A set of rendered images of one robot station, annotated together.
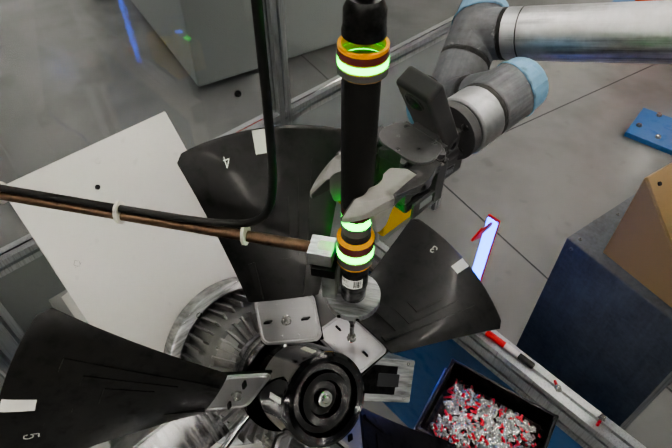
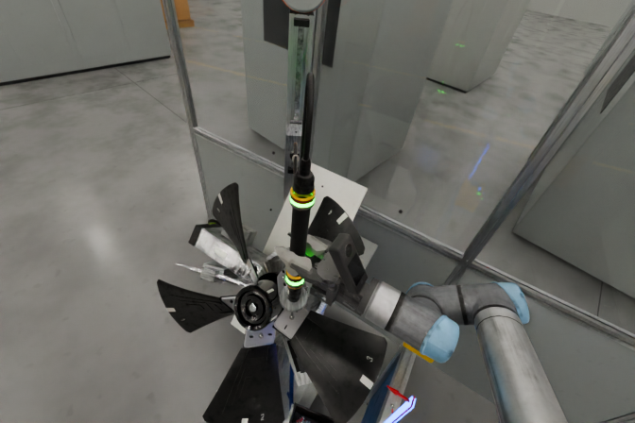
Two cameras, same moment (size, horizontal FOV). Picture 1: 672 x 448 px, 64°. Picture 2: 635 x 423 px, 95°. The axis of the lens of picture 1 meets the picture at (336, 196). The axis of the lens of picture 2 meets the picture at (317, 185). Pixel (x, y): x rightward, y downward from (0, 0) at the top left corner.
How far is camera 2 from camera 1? 49 cm
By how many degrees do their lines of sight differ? 50
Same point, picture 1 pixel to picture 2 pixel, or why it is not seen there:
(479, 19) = (487, 295)
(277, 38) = (489, 225)
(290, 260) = not seen: hidden behind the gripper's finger
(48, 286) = not seen: hidden behind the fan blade
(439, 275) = (351, 365)
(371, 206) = (283, 255)
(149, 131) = (354, 188)
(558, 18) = (504, 343)
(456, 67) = (441, 295)
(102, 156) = (334, 179)
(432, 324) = (316, 365)
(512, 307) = not seen: outside the picture
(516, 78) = (423, 322)
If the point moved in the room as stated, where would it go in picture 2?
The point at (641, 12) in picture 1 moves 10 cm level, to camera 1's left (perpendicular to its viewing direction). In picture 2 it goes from (531, 406) to (477, 325)
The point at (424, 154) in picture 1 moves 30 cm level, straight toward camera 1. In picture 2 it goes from (324, 272) to (158, 271)
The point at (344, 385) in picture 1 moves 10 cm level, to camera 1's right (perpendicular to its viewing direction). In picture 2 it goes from (260, 315) to (266, 355)
